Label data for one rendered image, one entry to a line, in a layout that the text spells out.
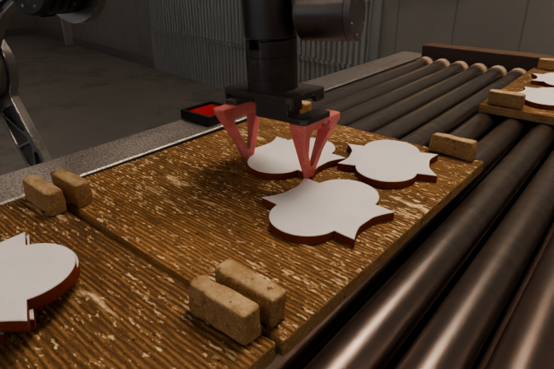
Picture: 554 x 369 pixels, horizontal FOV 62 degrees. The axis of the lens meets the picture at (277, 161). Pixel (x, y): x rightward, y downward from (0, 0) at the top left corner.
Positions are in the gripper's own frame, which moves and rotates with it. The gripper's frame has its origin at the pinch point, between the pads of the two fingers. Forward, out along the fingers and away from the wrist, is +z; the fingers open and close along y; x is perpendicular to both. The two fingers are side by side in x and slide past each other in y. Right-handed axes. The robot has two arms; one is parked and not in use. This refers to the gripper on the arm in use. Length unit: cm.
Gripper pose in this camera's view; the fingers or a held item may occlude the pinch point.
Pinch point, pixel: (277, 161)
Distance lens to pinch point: 55.7
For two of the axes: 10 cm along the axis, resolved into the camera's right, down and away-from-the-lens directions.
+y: -7.5, -2.1, 6.2
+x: -6.6, 3.1, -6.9
